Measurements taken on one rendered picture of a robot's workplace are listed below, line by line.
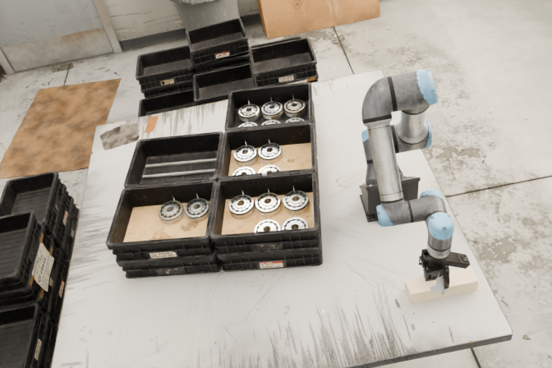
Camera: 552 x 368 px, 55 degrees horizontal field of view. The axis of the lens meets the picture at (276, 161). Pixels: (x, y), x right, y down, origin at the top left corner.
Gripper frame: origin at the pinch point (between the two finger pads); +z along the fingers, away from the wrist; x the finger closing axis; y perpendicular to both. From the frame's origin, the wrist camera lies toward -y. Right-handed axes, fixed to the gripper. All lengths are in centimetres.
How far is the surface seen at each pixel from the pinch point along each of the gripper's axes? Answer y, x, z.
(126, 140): 124, -120, 3
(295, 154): 40, -71, -9
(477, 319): -8.0, 13.6, 4.3
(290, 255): 50, -22, -4
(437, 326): 5.8, 13.4, 4.3
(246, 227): 65, -35, -9
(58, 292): 173, -70, 54
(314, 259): 41.7, -20.5, -0.1
